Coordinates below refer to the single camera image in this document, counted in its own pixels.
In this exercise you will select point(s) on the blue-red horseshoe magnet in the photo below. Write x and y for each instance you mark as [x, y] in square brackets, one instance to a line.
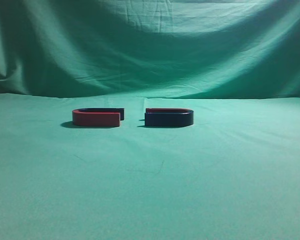
[168, 117]

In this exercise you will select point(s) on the green cloth backdrop and cover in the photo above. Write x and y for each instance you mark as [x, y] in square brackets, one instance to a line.
[232, 175]

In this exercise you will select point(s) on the left red-blue horseshoe magnet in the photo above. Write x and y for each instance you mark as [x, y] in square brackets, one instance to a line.
[98, 117]

